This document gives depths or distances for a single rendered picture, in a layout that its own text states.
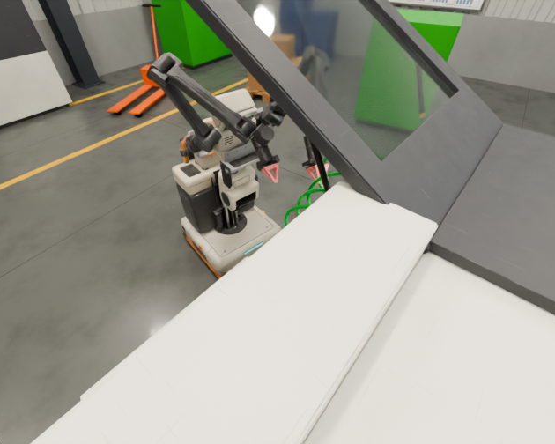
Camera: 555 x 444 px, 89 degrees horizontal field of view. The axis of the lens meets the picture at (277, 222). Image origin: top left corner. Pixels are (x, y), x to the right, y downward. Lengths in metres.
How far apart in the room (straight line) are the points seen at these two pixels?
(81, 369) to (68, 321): 0.41
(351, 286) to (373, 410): 0.17
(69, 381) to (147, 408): 1.98
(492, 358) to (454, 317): 0.08
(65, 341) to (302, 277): 2.20
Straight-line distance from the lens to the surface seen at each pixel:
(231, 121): 1.19
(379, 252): 0.53
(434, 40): 4.22
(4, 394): 2.57
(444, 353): 0.56
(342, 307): 0.45
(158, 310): 2.36
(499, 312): 0.65
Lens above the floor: 1.93
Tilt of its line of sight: 45 degrees down
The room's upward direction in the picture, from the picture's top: straight up
